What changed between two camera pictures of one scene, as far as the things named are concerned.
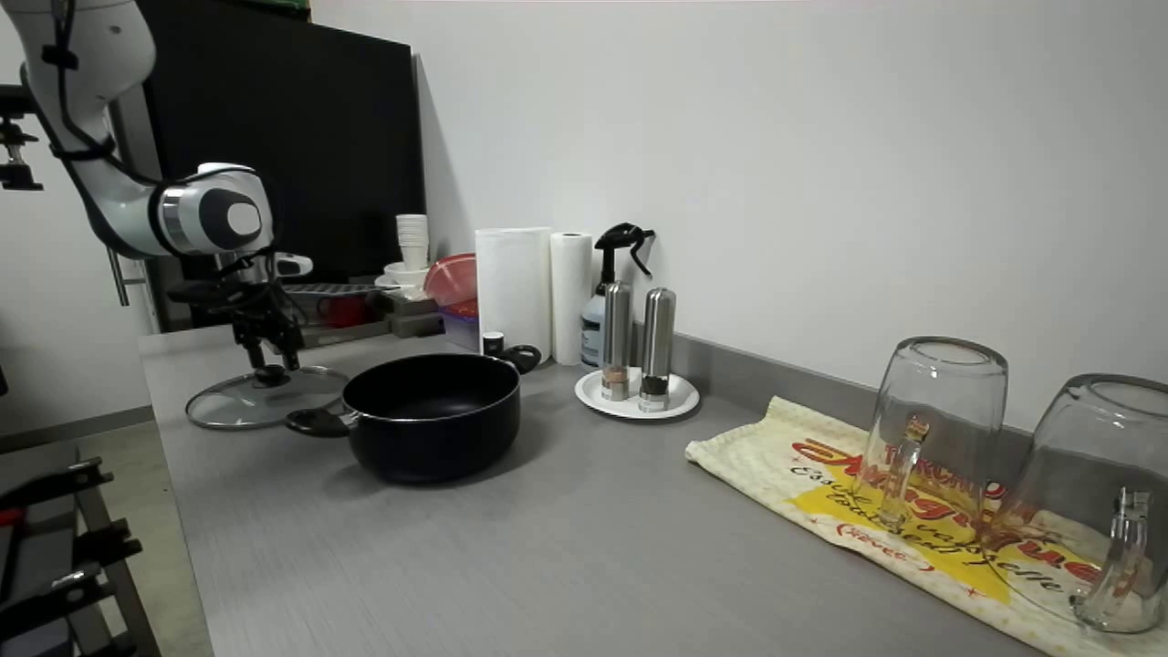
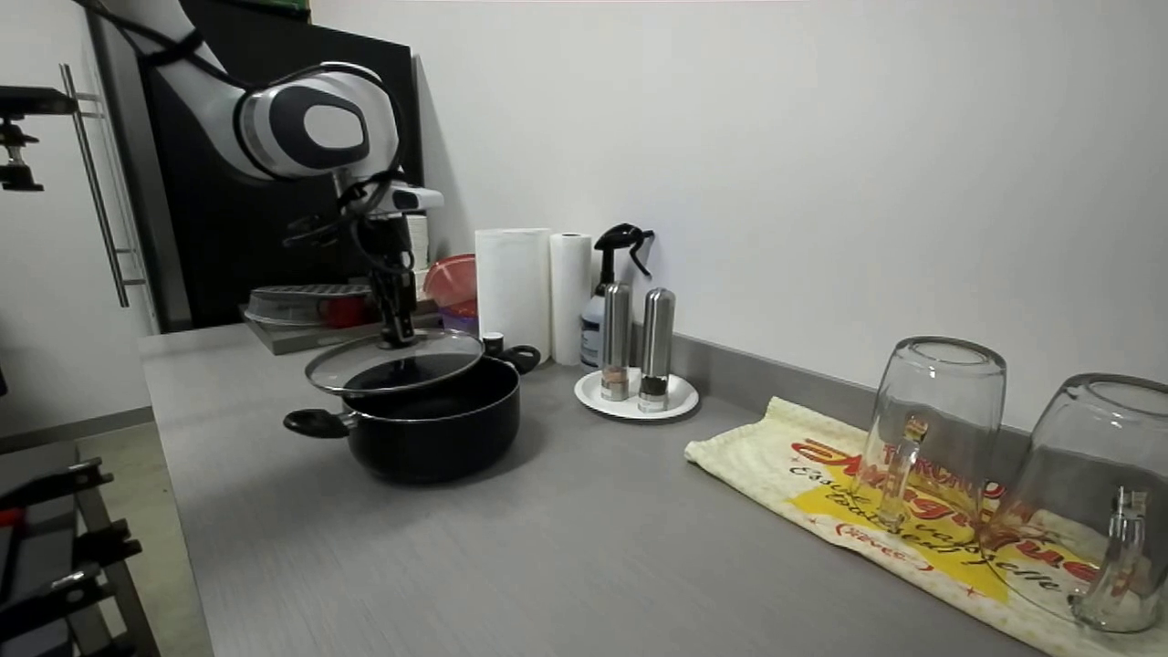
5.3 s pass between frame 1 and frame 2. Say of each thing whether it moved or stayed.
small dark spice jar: stayed
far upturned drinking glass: stayed
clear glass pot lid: moved
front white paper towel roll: stayed
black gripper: moved
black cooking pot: stayed
